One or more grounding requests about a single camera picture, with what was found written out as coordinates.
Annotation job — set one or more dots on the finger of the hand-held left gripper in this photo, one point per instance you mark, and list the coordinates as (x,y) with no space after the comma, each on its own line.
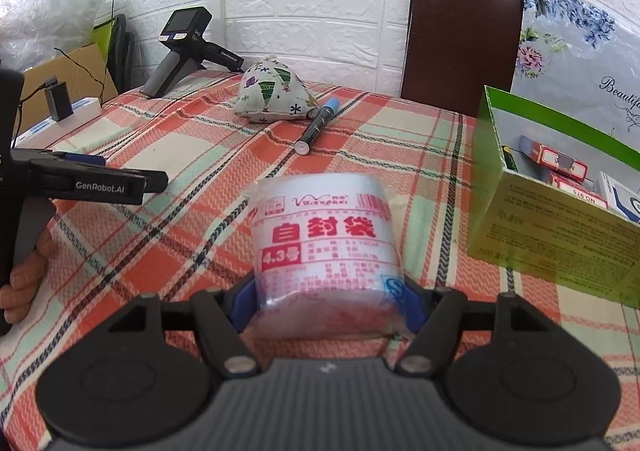
(155,181)
(85,160)

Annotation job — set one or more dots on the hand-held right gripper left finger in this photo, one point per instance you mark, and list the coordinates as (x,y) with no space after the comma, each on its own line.
(241,303)

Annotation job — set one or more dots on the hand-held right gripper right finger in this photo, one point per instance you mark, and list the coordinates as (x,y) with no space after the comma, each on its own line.
(415,303)

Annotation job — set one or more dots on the pack of zip bags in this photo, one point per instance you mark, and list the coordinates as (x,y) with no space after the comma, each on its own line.
(325,241)

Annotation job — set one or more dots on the green cardboard box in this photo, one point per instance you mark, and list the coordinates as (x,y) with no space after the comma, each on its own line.
(550,231)

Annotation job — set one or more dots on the white and blue box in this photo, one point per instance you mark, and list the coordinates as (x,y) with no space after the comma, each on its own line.
(622,196)

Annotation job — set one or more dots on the person's left hand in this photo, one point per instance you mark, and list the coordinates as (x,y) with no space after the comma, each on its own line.
(25,281)

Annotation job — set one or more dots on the white power strip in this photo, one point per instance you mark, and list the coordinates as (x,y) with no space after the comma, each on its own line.
(84,107)

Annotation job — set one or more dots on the black plug adapter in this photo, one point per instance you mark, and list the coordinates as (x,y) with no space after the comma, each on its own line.
(57,101)

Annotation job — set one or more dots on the plaid tablecloth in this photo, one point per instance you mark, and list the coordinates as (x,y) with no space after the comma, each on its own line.
(150,241)

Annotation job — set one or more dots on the brown cardboard box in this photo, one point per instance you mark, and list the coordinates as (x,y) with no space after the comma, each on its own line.
(75,68)

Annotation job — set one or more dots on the black flat item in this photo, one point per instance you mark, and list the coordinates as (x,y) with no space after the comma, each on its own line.
(121,51)

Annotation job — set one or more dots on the clear bubble plastic bag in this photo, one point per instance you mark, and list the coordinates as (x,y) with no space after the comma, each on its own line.
(45,16)

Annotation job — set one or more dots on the green flat item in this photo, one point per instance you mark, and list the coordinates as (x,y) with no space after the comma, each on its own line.
(102,41)

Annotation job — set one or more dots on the patterned fabric pouch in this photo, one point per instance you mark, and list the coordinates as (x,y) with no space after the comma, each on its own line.
(270,91)

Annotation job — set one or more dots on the idle hand-held gripper with screen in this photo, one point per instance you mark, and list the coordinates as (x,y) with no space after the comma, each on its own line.
(185,31)

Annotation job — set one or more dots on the black marker with blue cap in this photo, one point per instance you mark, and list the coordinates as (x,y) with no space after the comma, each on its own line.
(317,126)

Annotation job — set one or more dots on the small dark packet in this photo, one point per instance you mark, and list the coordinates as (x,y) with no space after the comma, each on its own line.
(510,158)

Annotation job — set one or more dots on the red card box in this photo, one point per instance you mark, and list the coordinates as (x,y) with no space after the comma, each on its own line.
(550,156)
(575,191)

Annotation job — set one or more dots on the floral plastic bag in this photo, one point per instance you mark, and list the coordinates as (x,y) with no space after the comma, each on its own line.
(575,76)

